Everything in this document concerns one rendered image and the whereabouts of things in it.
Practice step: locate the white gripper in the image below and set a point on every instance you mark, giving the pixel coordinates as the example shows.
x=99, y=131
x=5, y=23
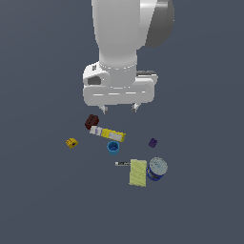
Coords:
x=117, y=90

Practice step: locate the yellow and white box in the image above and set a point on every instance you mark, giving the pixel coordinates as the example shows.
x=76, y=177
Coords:
x=107, y=133

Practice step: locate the dark red toy block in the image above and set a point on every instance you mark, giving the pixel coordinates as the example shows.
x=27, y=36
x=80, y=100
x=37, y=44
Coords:
x=91, y=121

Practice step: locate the blue cup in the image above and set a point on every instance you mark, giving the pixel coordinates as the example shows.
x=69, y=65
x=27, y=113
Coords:
x=113, y=147

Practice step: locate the small purple block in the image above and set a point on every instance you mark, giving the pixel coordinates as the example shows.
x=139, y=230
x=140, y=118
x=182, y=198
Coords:
x=152, y=142

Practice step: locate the small grey marker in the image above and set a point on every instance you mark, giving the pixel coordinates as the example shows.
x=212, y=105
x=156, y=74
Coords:
x=122, y=163

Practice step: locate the small yellow toy block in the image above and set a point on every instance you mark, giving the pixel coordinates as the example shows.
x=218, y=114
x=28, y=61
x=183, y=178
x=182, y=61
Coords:
x=72, y=143

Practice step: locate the pale yellow sponge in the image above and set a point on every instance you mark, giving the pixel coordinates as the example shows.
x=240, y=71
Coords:
x=138, y=172

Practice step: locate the blue can with grey lid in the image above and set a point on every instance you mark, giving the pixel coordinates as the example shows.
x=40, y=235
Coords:
x=157, y=169

